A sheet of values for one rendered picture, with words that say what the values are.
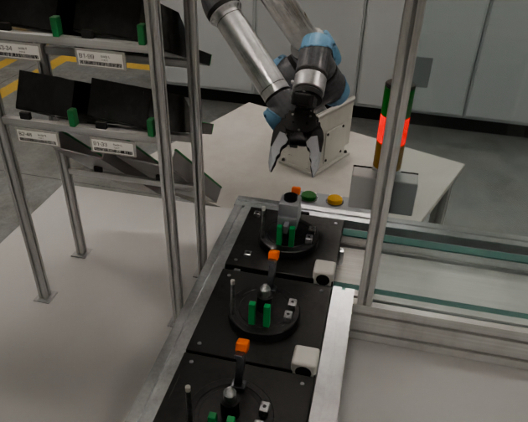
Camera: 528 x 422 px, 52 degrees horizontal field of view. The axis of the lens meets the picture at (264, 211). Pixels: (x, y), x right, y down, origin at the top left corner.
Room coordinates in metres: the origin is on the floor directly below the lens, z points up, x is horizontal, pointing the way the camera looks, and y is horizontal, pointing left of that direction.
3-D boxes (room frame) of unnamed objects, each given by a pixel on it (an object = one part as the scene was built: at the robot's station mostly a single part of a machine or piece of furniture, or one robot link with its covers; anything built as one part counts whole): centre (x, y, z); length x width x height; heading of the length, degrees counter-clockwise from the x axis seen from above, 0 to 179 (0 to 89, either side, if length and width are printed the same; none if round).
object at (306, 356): (0.78, -0.01, 1.01); 0.24 x 0.24 x 0.13; 78
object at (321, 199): (1.22, -0.19, 0.93); 0.21 x 0.07 x 0.06; 78
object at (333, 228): (1.03, -0.06, 0.96); 0.24 x 0.24 x 0.02; 78
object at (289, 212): (1.02, -0.06, 1.06); 0.08 x 0.04 x 0.07; 168
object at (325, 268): (0.91, -0.13, 0.97); 0.05 x 0.05 x 0.04; 78
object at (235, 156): (1.60, -0.11, 0.84); 0.90 x 0.70 x 0.03; 57
